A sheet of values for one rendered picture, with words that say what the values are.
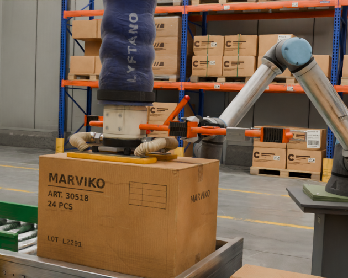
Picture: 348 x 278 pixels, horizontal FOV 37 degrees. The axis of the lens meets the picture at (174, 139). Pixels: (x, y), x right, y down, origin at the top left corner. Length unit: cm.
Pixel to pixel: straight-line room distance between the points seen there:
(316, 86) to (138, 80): 78
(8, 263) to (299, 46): 143
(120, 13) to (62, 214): 79
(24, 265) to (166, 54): 814
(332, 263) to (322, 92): 82
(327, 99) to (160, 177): 88
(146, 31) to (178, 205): 67
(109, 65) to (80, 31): 898
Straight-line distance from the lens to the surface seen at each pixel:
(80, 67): 1086
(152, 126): 197
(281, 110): 1050
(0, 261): 207
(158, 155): 205
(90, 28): 1081
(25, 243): 238
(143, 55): 198
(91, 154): 198
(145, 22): 200
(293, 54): 225
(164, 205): 181
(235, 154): 1062
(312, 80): 230
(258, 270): 209
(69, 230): 204
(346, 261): 263
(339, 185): 259
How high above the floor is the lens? 116
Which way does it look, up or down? 4 degrees down
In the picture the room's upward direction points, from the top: 2 degrees clockwise
